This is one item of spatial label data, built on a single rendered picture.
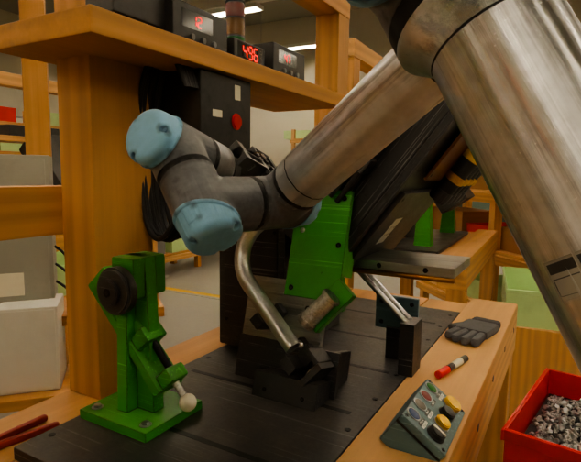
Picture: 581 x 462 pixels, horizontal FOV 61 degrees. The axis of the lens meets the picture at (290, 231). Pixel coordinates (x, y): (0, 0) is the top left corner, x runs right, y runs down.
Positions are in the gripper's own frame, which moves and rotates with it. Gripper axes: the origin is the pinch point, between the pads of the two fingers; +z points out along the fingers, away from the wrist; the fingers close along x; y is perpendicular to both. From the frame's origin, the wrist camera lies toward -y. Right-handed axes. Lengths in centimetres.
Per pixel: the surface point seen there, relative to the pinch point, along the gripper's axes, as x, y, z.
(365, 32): 613, 123, 764
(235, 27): 54, 13, 12
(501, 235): 40, 42, 332
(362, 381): -32.1, -9.4, 18.1
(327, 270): -14.1, 0.4, 6.2
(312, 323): -20.9, -6.5, 3.5
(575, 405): -55, 18, 33
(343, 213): -7.2, 9.2, 5.9
